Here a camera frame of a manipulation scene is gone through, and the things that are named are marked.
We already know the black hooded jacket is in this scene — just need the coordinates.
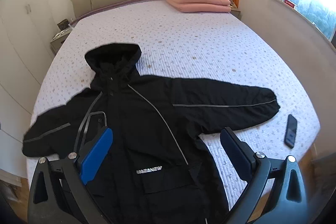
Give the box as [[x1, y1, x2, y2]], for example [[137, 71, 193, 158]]
[[22, 43, 280, 223]]

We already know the black smartphone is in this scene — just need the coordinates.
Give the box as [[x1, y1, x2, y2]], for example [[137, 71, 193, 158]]
[[284, 114, 297, 149]]

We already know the white patterned bed mattress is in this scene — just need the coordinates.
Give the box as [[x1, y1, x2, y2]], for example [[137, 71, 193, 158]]
[[31, 0, 321, 204]]

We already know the left bedside table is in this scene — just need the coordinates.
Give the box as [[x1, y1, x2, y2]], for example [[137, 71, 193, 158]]
[[50, 19, 72, 55]]

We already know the bedside table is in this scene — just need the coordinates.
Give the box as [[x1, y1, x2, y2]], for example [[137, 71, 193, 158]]
[[50, 19, 72, 55], [230, 7, 242, 20]]

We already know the right bedside table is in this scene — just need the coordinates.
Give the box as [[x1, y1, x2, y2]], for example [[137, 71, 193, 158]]
[[230, 7, 242, 20]]

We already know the white wardrobe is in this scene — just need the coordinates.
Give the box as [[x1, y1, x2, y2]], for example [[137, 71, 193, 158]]
[[1, 0, 55, 181]]

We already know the folded pink blanket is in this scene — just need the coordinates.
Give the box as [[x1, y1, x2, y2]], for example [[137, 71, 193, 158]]
[[165, 0, 231, 13]]

